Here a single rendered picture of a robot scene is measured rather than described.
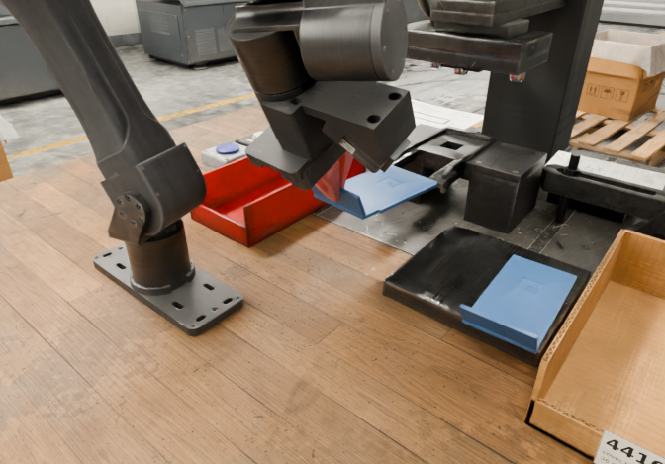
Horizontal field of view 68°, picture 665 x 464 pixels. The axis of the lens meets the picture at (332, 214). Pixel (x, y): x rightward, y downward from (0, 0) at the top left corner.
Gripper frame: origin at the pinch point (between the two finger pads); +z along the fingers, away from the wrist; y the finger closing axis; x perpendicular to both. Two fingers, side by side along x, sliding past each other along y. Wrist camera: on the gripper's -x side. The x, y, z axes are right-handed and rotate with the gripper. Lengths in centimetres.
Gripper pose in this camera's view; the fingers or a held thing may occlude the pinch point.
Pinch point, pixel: (332, 192)
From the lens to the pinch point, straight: 50.4
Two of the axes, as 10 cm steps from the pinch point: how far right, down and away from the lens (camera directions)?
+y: 6.2, -7.0, 3.6
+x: -7.4, -3.6, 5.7
